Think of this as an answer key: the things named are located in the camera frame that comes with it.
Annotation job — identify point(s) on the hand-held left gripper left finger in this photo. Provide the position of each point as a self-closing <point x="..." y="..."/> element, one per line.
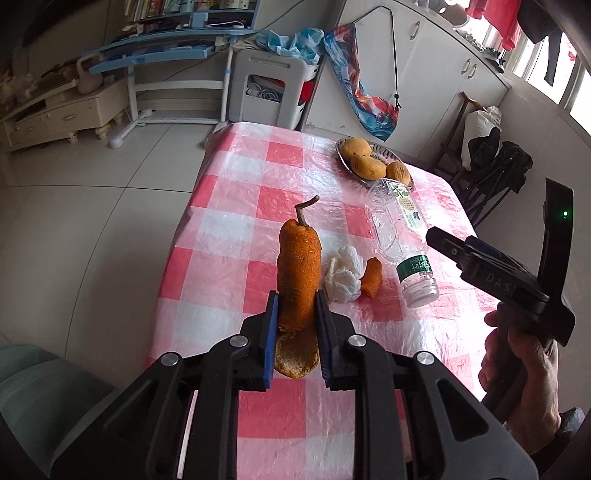
<point x="273" y="341"/>

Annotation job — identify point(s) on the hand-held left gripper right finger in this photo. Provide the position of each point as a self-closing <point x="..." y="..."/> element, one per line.
<point x="324" y="341"/>

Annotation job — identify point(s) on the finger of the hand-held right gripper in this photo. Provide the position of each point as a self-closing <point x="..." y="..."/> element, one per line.
<point x="494" y="254"/>
<point x="450" y="249"/>

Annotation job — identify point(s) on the long orange dried gourd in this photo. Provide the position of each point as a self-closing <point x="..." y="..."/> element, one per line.
<point x="298" y="267"/>

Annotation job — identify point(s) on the person's right forearm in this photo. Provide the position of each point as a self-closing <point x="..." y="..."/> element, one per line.
<point x="549" y="443"/>

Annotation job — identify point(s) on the person's right hand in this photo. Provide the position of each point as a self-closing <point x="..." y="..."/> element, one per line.
<point x="531" y="369"/>

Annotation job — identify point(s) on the clear green label bottle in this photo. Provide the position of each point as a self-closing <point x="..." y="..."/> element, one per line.
<point x="415" y="272"/>

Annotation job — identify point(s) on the clear plastic tray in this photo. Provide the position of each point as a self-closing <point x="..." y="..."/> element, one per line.
<point x="385" y="230"/>

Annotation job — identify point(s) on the crumpled white tissue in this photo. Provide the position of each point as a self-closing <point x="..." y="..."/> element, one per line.
<point x="344" y="274"/>

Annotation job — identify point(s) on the small orange vegetable piece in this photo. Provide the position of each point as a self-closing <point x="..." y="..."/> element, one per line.
<point x="371" y="277"/>

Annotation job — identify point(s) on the black jacket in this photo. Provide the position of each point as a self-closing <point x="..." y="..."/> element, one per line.
<point x="503" y="170"/>

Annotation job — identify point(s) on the yellow mango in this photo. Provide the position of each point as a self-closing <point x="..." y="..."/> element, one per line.
<point x="368" y="167"/>
<point x="398" y="171"/>
<point x="355" y="148"/>

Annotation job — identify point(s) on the red checked tablecloth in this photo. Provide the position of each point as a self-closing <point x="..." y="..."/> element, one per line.
<point x="231" y="230"/>

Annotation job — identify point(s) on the white sack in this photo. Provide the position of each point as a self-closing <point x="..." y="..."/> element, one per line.
<point x="480" y="129"/>

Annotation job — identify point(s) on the metal fruit dish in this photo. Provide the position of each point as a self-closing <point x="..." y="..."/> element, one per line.
<point x="344" y="159"/>

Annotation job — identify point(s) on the white low cabinet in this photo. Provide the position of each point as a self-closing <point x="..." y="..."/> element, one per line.
<point x="438" y="69"/>

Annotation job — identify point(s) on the colourful printed bag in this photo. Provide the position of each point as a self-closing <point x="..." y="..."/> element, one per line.
<point x="355" y="78"/>

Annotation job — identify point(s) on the grey sneakers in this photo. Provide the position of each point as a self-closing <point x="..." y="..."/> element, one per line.
<point x="485" y="50"/>

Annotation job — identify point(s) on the black hanging garment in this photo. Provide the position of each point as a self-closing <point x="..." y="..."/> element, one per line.
<point x="549" y="27"/>

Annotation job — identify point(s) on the red hanging garment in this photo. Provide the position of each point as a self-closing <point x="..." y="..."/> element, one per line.
<point x="498" y="18"/>

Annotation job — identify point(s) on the pale green chair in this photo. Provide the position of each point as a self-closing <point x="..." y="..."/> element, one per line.
<point x="37" y="392"/>

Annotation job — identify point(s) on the white plastic storage stool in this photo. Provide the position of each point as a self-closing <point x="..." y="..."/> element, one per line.
<point x="268" y="87"/>

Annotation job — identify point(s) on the blue plastic bag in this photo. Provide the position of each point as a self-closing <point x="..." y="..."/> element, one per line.
<point x="295" y="46"/>

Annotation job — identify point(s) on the cream television cabinet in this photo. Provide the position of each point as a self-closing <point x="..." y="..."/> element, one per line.
<point x="60" y="115"/>

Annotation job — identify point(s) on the blue study desk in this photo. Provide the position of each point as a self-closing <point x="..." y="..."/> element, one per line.
<point x="161" y="46"/>

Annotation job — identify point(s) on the pink kettlebell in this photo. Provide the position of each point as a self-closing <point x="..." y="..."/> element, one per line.
<point x="90" y="78"/>

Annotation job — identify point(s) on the row of books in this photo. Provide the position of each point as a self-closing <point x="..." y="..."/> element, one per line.
<point x="184" y="7"/>

